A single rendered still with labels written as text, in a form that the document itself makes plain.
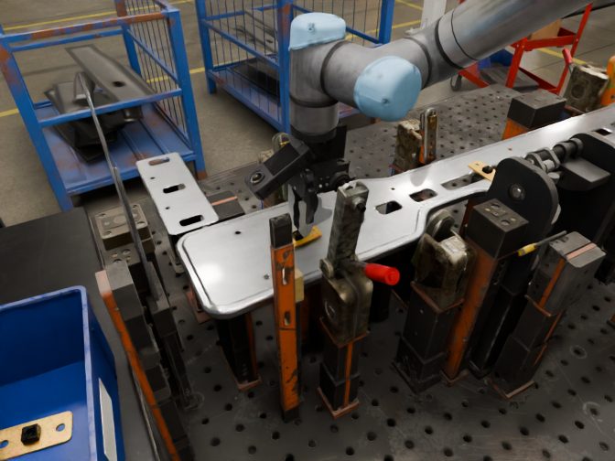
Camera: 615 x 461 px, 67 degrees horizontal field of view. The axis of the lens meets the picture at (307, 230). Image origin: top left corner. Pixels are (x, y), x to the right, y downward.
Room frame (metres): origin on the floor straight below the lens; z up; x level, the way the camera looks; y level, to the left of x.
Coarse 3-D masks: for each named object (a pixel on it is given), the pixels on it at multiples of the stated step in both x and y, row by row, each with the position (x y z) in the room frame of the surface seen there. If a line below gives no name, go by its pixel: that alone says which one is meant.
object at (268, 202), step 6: (270, 150) 0.87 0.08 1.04; (258, 156) 0.86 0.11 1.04; (264, 156) 0.84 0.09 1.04; (276, 192) 0.79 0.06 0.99; (264, 198) 0.84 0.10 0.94; (270, 198) 0.81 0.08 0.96; (276, 198) 0.79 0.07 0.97; (264, 204) 0.84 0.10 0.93; (270, 204) 0.81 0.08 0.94; (276, 204) 0.79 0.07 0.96
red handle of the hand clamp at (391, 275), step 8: (344, 264) 0.48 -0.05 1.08; (352, 264) 0.47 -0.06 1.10; (360, 264) 0.46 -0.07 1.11; (368, 264) 0.44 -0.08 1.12; (376, 264) 0.43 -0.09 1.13; (352, 272) 0.46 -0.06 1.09; (360, 272) 0.45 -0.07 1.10; (368, 272) 0.43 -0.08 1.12; (376, 272) 0.42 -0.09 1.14; (384, 272) 0.40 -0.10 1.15; (392, 272) 0.40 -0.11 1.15; (376, 280) 0.41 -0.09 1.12; (384, 280) 0.40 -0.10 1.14; (392, 280) 0.39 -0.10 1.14
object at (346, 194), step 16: (336, 176) 0.51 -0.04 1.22; (352, 192) 0.48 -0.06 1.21; (368, 192) 0.49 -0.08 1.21; (336, 208) 0.49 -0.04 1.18; (352, 208) 0.47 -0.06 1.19; (336, 224) 0.49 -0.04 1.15; (352, 224) 0.49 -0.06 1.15; (336, 240) 0.49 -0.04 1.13; (352, 240) 0.49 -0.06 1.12; (336, 256) 0.49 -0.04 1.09; (352, 256) 0.50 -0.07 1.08
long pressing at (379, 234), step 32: (544, 128) 1.06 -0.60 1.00; (576, 128) 1.05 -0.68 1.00; (608, 128) 1.05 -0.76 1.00; (448, 160) 0.90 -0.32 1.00; (480, 160) 0.90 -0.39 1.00; (384, 192) 0.78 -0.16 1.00; (416, 192) 0.78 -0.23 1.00; (448, 192) 0.78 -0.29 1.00; (480, 192) 0.78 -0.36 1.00; (224, 224) 0.67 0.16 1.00; (256, 224) 0.67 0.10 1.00; (320, 224) 0.67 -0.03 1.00; (384, 224) 0.67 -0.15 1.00; (416, 224) 0.67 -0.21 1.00; (192, 256) 0.59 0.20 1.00; (224, 256) 0.59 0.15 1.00; (256, 256) 0.59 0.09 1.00; (320, 256) 0.59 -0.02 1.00; (384, 256) 0.60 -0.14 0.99; (224, 288) 0.51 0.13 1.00; (256, 288) 0.51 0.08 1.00
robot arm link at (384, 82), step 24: (336, 48) 0.60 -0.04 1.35; (360, 48) 0.59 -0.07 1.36; (384, 48) 0.59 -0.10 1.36; (408, 48) 0.60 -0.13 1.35; (336, 72) 0.57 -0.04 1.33; (360, 72) 0.55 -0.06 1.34; (384, 72) 0.53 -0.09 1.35; (408, 72) 0.54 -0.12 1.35; (336, 96) 0.57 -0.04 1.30; (360, 96) 0.54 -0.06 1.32; (384, 96) 0.52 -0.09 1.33; (408, 96) 0.54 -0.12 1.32; (384, 120) 0.53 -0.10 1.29
